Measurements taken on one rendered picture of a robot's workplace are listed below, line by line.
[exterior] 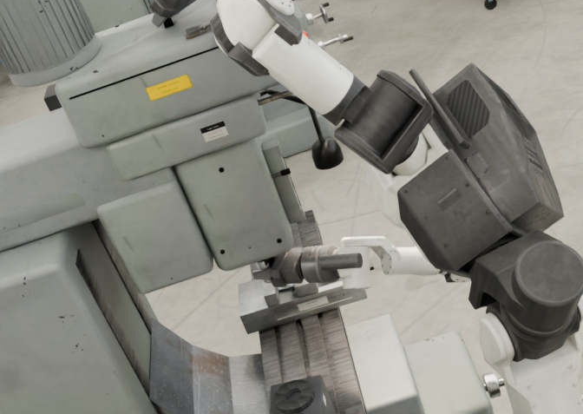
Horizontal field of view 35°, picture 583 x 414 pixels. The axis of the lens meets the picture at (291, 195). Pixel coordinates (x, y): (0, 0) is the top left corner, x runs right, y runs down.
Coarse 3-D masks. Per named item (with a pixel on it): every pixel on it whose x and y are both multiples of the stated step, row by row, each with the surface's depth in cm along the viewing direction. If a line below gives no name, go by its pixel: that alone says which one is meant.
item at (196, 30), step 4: (292, 0) 179; (200, 24) 183; (204, 24) 182; (208, 24) 181; (192, 28) 182; (196, 28) 182; (200, 28) 181; (204, 28) 180; (208, 28) 180; (188, 32) 182; (192, 32) 180; (196, 32) 180; (200, 32) 180; (204, 32) 180; (188, 36) 180; (192, 36) 180
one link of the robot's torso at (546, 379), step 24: (480, 336) 167; (504, 336) 157; (576, 336) 167; (504, 360) 162; (528, 360) 169; (552, 360) 169; (576, 360) 170; (528, 384) 168; (552, 384) 170; (576, 384) 172; (528, 408) 172; (552, 408) 172; (576, 408) 174
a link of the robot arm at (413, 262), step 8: (400, 248) 217; (408, 248) 217; (416, 248) 218; (408, 256) 215; (416, 256) 216; (408, 264) 215; (416, 264) 216; (424, 264) 216; (400, 272) 216; (408, 272) 216; (416, 272) 217; (424, 272) 217; (432, 272) 218; (440, 272) 219; (448, 280) 218
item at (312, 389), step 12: (276, 384) 206; (288, 384) 203; (300, 384) 202; (312, 384) 203; (324, 384) 206; (276, 396) 201; (288, 396) 202; (300, 396) 199; (312, 396) 199; (324, 396) 203; (276, 408) 200; (288, 408) 197; (300, 408) 196; (312, 408) 197; (324, 408) 199
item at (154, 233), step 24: (144, 192) 197; (168, 192) 197; (120, 216) 199; (144, 216) 199; (168, 216) 200; (192, 216) 203; (120, 240) 202; (144, 240) 202; (168, 240) 203; (192, 240) 204; (144, 264) 206; (168, 264) 206; (192, 264) 207; (144, 288) 209
